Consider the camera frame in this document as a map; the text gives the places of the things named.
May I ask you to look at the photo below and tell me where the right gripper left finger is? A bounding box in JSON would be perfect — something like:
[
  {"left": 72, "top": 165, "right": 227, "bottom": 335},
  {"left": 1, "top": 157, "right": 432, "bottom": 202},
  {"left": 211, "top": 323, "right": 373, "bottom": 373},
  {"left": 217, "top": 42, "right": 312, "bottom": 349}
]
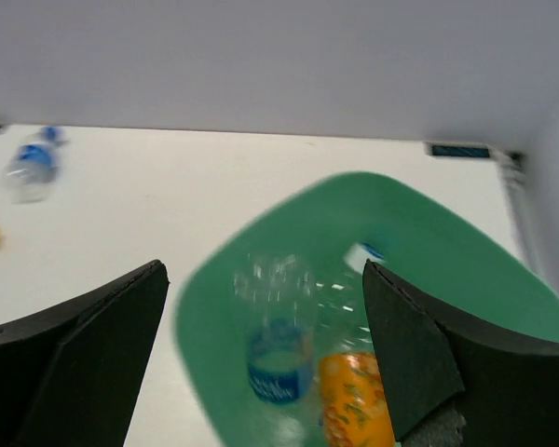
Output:
[{"left": 0, "top": 260, "right": 169, "bottom": 446}]

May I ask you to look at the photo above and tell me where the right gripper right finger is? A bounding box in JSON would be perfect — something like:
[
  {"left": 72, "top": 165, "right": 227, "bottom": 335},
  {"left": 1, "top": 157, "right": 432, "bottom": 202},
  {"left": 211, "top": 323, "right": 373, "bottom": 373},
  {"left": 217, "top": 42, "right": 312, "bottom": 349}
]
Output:
[{"left": 362, "top": 262, "right": 559, "bottom": 446}]

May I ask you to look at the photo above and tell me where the orange juice bottle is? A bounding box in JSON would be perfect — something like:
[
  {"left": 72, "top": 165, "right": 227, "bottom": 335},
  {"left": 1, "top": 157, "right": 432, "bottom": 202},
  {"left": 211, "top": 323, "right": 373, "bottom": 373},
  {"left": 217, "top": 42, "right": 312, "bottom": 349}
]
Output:
[{"left": 319, "top": 352, "right": 396, "bottom": 447}]

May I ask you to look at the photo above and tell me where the clear bottle white label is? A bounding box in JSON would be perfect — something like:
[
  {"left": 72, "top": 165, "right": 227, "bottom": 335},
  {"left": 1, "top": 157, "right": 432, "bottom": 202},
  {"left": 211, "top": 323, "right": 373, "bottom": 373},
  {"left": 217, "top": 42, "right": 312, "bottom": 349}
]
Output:
[{"left": 315, "top": 243, "right": 385, "bottom": 358}]

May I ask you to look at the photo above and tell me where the green plastic bin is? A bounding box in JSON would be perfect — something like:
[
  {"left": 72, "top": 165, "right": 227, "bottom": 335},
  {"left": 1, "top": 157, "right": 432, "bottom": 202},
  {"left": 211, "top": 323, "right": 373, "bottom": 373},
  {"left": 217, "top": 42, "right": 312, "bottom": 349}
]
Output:
[{"left": 175, "top": 172, "right": 559, "bottom": 446}]

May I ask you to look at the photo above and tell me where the clear bottle blue label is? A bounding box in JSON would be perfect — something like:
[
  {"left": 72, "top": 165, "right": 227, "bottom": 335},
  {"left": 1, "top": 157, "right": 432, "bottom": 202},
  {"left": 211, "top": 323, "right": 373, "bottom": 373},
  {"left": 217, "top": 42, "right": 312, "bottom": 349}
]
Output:
[{"left": 234, "top": 254, "right": 318, "bottom": 405}]

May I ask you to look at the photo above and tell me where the blue cap water bottle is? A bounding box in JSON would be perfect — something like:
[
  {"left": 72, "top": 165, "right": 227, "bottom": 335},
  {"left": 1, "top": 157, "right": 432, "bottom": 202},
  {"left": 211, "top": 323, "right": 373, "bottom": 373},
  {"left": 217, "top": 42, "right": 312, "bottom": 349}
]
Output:
[{"left": 2, "top": 126, "right": 67, "bottom": 204}]

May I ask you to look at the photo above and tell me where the right blue table sticker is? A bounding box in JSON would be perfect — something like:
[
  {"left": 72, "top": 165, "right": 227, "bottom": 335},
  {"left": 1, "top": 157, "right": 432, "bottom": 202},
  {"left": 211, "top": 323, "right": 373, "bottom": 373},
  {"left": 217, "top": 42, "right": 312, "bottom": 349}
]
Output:
[{"left": 428, "top": 143, "right": 491, "bottom": 159}]

